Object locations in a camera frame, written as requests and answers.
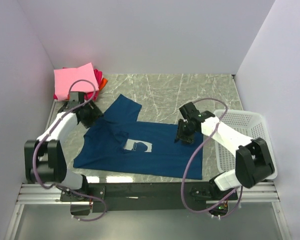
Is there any white plastic laundry basket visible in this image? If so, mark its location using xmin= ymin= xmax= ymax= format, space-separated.
xmin=215 ymin=109 xmax=278 ymax=180

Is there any folded orange t-shirt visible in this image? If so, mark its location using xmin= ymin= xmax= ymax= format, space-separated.
xmin=99 ymin=77 xmax=108 ymax=91

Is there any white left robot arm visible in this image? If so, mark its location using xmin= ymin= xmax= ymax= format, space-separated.
xmin=24 ymin=91 xmax=103 ymax=201

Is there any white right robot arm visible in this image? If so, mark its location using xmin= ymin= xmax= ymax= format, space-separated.
xmin=175 ymin=102 xmax=278 ymax=200

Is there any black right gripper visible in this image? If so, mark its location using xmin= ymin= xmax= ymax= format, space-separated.
xmin=174 ymin=119 xmax=197 ymax=146

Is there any folded light pink t-shirt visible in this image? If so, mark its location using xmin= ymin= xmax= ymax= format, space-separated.
xmin=54 ymin=62 xmax=99 ymax=101

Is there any blue Mickey t-shirt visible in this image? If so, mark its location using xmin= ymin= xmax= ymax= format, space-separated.
xmin=73 ymin=95 xmax=203 ymax=178

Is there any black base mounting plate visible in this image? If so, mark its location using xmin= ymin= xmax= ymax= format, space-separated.
xmin=60 ymin=181 xmax=230 ymax=216

